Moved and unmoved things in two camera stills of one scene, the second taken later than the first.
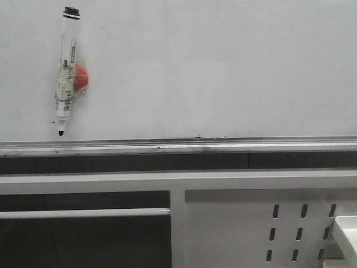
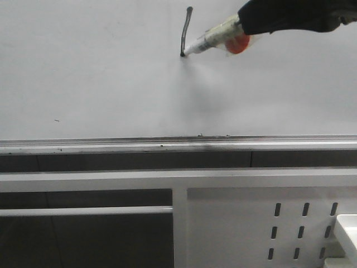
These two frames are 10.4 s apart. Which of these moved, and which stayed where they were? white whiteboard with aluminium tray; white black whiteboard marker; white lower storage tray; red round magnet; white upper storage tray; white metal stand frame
Moved: white black whiteboard marker; red round magnet
Stayed: white upper storage tray; white metal stand frame; white whiteboard with aluminium tray; white lower storage tray
